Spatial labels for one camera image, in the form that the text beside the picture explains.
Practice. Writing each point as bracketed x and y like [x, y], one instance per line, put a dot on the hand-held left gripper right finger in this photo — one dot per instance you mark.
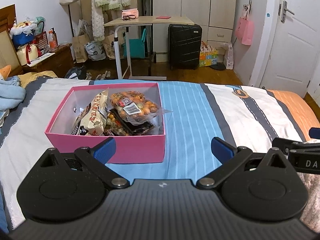
[222, 150]

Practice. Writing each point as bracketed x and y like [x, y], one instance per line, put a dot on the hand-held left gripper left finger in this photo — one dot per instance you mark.
[106, 149]

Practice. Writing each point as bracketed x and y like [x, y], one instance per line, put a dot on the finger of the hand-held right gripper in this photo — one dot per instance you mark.
[282, 143]
[315, 133]

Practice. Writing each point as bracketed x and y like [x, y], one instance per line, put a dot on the clear coated peanut bag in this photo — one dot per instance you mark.
[116, 128]
[132, 106]

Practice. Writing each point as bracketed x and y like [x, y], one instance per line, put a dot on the large cream noodle bag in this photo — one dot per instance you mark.
[96, 120]

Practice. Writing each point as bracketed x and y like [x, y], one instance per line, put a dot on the pink cardboard box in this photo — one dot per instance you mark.
[137, 147]

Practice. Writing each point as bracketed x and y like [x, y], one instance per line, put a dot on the long black snack packet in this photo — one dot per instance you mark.
[142, 128]

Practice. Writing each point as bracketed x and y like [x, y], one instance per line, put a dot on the road print bedsheet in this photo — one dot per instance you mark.
[195, 110]

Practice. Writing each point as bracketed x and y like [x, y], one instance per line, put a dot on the pair of slippers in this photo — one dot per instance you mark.
[102, 75]

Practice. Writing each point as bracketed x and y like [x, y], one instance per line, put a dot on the white door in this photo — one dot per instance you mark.
[295, 55]

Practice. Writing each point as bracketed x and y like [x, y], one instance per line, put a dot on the black bag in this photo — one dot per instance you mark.
[75, 73]

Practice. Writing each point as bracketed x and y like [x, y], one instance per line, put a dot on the black round mat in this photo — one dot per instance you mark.
[217, 67]

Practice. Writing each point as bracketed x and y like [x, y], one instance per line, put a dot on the colourful gift bag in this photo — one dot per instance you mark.
[208, 58]

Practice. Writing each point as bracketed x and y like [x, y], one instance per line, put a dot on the tall white plastic bag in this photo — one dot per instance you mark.
[228, 55]

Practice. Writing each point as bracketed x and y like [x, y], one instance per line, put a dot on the white printed plastic bag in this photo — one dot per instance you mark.
[95, 51]

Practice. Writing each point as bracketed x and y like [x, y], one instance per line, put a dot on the yellow pillow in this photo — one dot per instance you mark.
[37, 76]

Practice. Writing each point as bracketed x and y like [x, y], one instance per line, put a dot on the wooden nightstand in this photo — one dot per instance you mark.
[55, 62]

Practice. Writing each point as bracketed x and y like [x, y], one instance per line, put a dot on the brown paper bag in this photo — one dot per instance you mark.
[81, 47]
[110, 46]

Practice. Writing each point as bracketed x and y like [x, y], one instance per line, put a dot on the teal shopping bag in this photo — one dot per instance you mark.
[135, 47]

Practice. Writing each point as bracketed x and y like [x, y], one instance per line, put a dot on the light blue blanket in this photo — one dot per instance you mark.
[12, 92]

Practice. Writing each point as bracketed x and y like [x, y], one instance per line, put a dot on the black suitcase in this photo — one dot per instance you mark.
[185, 46]

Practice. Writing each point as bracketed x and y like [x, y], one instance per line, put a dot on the pink paper bag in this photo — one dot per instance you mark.
[245, 31]

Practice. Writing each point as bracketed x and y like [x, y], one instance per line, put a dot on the orange bottle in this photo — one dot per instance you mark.
[53, 41]

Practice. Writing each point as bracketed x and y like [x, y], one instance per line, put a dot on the cream bag with red ribbon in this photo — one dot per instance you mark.
[25, 53]

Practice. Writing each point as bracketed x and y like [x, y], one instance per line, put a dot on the red gift box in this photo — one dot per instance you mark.
[41, 41]

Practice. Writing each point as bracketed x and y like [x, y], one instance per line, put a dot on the bunch of keys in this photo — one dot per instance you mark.
[127, 18]

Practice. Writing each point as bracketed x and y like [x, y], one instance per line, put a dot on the wooden overbed table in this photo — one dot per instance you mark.
[150, 20]

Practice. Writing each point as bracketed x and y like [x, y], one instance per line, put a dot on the pink tissue box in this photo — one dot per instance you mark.
[130, 13]

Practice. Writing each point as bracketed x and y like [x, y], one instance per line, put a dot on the wooden padded headboard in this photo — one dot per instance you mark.
[7, 46]

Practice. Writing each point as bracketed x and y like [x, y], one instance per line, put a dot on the red card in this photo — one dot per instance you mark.
[163, 17]

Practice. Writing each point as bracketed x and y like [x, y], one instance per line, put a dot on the flower bouquet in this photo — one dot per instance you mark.
[21, 30]

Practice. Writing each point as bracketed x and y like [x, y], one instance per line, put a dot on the white wardrobe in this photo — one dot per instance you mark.
[195, 0]

